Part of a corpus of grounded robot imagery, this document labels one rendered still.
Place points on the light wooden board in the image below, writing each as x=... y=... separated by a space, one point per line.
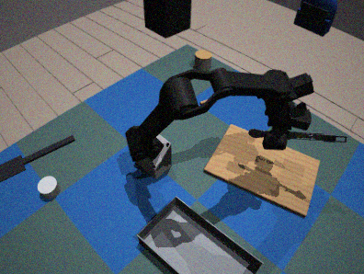
x=285 y=178

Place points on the white short cylinder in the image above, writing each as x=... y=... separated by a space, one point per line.
x=49 y=187

